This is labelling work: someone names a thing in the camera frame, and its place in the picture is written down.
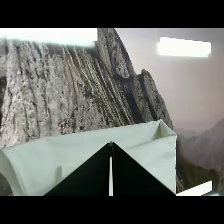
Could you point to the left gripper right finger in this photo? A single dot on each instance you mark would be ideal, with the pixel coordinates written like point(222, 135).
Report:
point(133, 176)

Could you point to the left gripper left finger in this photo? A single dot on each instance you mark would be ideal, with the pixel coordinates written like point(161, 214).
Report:
point(90, 176)

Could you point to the white T-shirt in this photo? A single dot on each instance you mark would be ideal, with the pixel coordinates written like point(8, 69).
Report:
point(50, 156)

